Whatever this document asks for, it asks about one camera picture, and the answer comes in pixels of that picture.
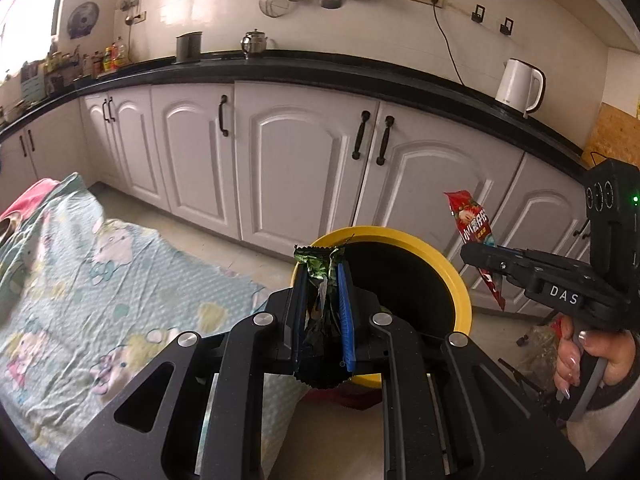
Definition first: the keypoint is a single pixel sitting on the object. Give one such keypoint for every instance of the wooden chipboard panel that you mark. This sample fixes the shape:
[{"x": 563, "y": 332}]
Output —
[{"x": 615, "y": 132}]

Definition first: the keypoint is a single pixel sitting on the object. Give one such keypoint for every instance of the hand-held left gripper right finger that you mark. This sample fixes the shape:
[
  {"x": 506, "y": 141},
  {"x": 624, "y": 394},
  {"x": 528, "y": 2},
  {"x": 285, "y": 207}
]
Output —
[{"x": 345, "y": 310}]

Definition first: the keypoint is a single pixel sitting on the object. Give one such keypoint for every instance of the white kitchen cabinets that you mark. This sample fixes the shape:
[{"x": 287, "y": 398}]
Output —
[
  {"x": 600, "y": 0},
  {"x": 300, "y": 160}
]

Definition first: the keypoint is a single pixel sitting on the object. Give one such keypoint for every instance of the wall-mounted utensil holder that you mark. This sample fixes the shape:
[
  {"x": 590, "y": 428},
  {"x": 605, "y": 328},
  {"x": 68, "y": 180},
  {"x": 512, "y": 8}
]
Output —
[{"x": 132, "y": 0}]

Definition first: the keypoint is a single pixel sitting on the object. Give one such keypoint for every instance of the row of condiment bottles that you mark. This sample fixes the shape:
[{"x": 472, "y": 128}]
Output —
[{"x": 112, "y": 57}]

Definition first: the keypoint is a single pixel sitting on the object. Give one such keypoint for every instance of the yellow-rimmed black trash bin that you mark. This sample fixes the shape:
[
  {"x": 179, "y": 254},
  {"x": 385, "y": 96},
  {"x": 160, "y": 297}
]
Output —
[{"x": 400, "y": 235}]

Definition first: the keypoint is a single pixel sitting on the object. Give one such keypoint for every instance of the metal teapot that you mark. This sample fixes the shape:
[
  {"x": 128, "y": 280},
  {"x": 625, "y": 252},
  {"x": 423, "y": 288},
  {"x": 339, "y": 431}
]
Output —
[{"x": 254, "y": 44}]

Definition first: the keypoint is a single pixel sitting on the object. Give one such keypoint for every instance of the person's right forearm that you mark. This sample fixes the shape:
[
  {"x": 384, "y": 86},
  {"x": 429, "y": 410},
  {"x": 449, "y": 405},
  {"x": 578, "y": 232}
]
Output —
[{"x": 615, "y": 425}]

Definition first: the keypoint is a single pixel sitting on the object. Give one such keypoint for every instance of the dark metal canister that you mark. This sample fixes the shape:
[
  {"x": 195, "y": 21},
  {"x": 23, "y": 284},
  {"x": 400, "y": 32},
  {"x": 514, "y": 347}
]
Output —
[{"x": 188, "y": 49}]

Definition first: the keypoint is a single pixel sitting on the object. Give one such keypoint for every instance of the black wall hook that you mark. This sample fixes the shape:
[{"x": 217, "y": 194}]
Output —
[
  {"x": 479, "y": 14},
  {"x": 507, "y": 26}
]

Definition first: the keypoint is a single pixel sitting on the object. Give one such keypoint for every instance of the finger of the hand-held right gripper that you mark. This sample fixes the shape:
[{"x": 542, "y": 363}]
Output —
[
  {"x": 525, "y": 255},
  {"x": 500, "y": 267}
]

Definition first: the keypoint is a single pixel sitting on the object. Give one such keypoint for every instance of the round decorative wall plate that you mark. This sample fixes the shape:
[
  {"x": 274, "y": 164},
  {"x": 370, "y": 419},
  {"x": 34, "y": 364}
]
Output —
[{"x": 83, "y": 21}]

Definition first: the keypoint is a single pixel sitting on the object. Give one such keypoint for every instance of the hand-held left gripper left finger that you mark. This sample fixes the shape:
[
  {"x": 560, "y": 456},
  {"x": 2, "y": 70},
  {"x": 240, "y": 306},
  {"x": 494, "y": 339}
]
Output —
[{"x": 300, "y": 305}]

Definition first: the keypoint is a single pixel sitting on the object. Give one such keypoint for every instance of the white upper kitchen cabinets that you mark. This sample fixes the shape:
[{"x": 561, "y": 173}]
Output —
[{"x": 600, "y": 0}]

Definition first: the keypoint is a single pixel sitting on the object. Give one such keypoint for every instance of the person's right hand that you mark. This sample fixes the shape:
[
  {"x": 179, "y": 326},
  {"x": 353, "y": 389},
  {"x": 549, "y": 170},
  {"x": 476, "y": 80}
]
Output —
[{"x": 612, "y": 350}]

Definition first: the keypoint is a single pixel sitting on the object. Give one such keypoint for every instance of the white electric kettle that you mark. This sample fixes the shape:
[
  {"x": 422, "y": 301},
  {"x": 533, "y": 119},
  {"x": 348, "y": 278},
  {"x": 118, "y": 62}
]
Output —
[{"x": 515, "y": 85}]

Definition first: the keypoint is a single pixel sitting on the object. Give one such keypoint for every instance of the white lower kitchen cabinets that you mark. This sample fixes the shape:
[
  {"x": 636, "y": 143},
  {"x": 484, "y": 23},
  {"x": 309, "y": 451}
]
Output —
[{"x": 300, "y": 160}]

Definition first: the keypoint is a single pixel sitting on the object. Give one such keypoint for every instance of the red snack packet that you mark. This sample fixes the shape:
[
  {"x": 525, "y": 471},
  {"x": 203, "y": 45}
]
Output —
[{"x": 470, "y": 220}]

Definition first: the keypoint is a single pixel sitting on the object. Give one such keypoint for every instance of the green foil snack wrapper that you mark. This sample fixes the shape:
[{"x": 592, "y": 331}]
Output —
[{"x": 315, "y": 265}]

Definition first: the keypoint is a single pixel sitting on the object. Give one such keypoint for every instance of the cartoon cat printed blanket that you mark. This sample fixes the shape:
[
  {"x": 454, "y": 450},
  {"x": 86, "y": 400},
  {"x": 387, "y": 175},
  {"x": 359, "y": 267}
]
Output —
[{"x": 125, "y": 285}]

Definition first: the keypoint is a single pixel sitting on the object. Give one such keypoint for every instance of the kitchen window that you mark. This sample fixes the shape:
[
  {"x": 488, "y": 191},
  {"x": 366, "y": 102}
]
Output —
[{"x": 30, "y": 15}]

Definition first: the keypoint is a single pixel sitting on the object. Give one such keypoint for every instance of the pink bed sheet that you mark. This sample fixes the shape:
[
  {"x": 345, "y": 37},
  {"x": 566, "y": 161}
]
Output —
[{"x": 30, "y": 195}]

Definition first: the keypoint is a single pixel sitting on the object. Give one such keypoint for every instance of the black kitchen countertop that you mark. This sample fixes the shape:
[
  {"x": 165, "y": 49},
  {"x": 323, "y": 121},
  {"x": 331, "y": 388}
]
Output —
[{"x": 350, "y": 67}]

